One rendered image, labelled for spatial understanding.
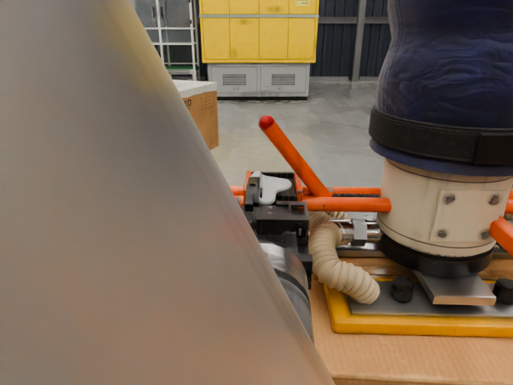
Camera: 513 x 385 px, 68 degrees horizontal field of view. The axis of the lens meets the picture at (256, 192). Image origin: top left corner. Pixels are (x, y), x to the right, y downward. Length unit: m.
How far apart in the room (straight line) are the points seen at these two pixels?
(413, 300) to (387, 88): 0.29
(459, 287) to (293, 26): 7.34
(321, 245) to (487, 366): 0.24
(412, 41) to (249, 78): 7.36
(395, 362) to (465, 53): 0.36
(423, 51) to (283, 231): 0.26
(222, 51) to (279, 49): 1.08
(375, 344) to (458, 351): 0.10
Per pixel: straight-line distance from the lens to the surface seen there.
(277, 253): 0.37
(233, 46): 7.75
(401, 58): 0.52
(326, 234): 0.57
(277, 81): 7.85
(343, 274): 0.52
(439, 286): 0.58
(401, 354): 0.54
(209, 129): 2.38
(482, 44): 0.49
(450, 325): 0.57
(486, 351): 0.58
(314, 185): 0.56
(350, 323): 0.53
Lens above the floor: 1.32
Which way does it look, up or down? 23 degrees down
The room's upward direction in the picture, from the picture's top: straight up
